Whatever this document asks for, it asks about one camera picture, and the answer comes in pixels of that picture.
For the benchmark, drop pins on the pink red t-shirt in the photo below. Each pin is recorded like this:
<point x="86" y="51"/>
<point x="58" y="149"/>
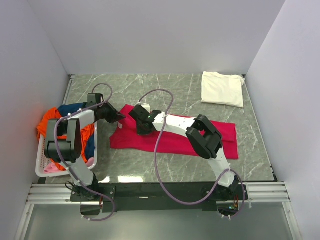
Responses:
<point x="126" y="137"/>

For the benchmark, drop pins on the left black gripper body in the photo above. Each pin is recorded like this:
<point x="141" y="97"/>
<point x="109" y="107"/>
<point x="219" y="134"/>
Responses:
<point x="108" y="112"/>

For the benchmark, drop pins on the orange t-shirt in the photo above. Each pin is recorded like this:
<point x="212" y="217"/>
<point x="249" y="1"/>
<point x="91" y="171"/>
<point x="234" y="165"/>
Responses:
<point x="42" y="126"/>

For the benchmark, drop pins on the black base beam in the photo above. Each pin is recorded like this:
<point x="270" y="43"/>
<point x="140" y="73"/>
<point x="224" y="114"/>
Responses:
<point x="151" y="197"/>

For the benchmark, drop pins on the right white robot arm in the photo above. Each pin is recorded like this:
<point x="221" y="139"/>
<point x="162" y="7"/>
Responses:
<point x="202" y="135"/>

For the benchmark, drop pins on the aluminium frame rail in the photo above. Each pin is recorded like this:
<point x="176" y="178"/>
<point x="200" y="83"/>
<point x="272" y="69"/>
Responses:
<point x="261" y="192"/>

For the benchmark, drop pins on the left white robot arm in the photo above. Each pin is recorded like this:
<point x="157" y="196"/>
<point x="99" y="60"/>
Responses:
<point x="64" y="139"/>

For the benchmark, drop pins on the folded white t-shirt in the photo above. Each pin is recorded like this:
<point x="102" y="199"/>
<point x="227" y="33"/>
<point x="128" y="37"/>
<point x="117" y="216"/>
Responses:
<point x="222" y="89"/>

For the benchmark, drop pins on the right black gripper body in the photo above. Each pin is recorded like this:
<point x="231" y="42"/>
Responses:
<point x="140" y="130"/>

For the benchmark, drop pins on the light pink garment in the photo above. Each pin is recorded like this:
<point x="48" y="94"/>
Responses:
<point x="54" y="167"/>

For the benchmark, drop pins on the dark blue t-shirt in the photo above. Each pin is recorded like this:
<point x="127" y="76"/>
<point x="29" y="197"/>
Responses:
<point x="87" y="133"/>

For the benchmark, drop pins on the white plastic laundry basket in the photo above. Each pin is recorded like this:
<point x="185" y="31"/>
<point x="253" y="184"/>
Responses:
<point x="42" y="161"/>

